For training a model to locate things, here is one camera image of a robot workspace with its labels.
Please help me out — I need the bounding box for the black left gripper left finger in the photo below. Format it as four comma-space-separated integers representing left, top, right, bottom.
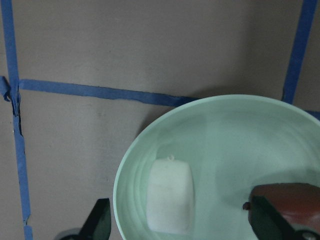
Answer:
78, 198, 111, 240

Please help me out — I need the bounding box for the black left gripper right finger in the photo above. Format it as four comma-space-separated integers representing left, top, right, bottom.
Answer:
250, 196, 300, 240

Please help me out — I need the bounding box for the white steamed bun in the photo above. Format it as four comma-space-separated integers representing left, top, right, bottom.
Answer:
146, 155, 195, 235

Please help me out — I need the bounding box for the light green round plate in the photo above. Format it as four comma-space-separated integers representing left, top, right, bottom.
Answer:
113, 95, 320, 240

